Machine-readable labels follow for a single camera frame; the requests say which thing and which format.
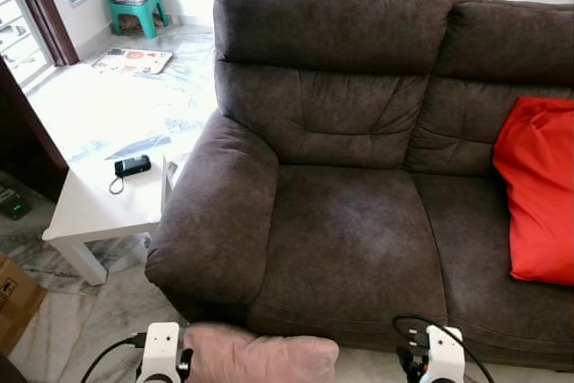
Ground green plastic chair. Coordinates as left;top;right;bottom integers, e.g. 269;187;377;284
109;0;169;39

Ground pink pillow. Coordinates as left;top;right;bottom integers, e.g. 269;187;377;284
184;323;340;383

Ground dark brown fabric sofa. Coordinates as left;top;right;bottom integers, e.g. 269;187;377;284
145;0;574;370

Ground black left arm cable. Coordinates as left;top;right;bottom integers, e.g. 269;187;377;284
81;334;144;383

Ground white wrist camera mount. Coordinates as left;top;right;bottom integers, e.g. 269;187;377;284
422;326;467;383
139;322;183;383

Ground red pillow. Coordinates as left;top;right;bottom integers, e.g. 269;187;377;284
491;96;574;287

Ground dark wooden cabinet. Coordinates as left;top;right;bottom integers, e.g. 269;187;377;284
0;60;68;200

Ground cardboard box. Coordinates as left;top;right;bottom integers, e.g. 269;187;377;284
0;253;46;353

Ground dark brown door frame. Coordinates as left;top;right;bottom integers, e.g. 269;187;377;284
4;0;80;67

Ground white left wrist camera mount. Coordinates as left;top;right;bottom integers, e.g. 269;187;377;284
139;322;183;383

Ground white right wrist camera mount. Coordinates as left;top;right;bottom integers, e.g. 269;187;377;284
422;326;467;383

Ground small black device with cord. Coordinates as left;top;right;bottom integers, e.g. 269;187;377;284
109;155;152;196

